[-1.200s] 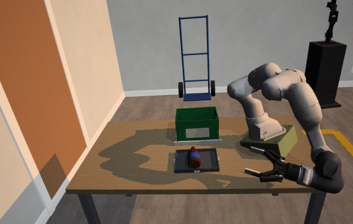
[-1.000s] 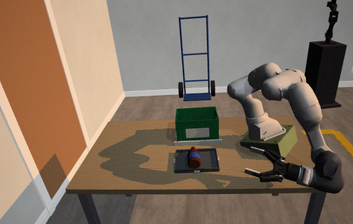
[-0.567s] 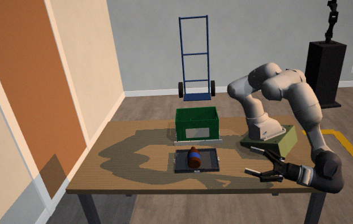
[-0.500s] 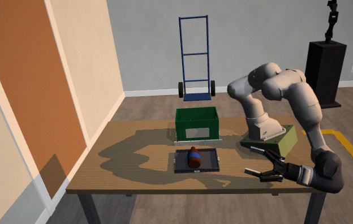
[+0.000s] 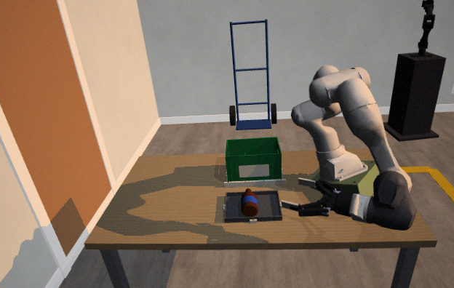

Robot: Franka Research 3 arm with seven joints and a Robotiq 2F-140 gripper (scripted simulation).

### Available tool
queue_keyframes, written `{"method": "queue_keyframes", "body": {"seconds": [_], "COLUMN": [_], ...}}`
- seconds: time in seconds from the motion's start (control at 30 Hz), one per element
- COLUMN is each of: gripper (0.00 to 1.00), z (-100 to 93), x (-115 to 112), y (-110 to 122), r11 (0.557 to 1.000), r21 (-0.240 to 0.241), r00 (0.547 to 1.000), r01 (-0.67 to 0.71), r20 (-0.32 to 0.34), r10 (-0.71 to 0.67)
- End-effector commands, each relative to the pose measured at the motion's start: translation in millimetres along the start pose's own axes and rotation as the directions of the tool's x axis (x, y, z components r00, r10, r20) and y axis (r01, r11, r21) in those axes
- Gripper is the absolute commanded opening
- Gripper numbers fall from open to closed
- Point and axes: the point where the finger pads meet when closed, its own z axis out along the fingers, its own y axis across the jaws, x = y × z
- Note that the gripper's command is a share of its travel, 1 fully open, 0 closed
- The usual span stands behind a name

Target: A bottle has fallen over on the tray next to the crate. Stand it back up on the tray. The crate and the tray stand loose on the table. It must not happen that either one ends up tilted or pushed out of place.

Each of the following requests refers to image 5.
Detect brown bottle with blue label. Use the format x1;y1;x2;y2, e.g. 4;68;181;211
241;188;258;217

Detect green plastic crate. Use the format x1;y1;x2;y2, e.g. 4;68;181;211
226;137;282;182

